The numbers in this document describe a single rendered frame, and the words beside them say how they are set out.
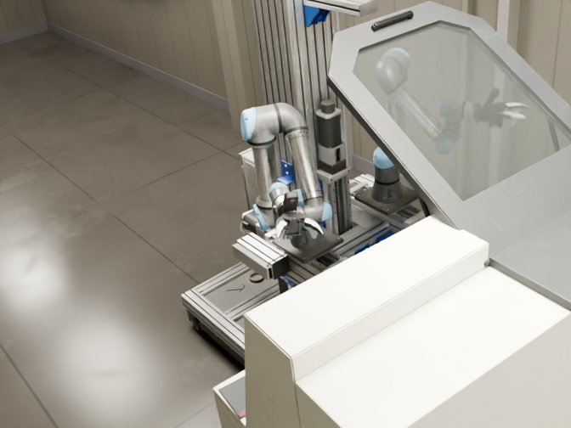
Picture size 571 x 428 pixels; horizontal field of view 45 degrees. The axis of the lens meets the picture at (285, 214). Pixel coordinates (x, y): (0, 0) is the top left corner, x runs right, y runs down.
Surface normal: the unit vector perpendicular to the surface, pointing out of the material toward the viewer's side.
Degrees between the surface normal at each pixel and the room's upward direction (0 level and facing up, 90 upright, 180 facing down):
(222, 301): 0
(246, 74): 90
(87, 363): 0
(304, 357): 90
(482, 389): 90
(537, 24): 90
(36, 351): 0
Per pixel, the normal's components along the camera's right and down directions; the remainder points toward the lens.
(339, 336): 0.57, 0.39
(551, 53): -0.78, 0.41
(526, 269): -0.11, -0.84
